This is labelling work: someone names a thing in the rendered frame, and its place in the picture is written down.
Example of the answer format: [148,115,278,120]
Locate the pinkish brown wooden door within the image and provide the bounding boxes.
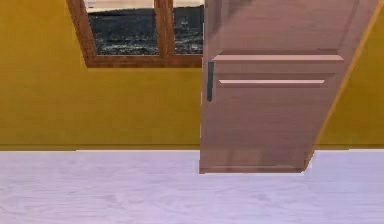
[198,0,381,175]

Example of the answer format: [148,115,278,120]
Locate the black door handle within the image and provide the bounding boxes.
[206,61,215,103]

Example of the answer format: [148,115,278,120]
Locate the brown wooden framed window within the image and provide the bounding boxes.
[65,0,205,69]

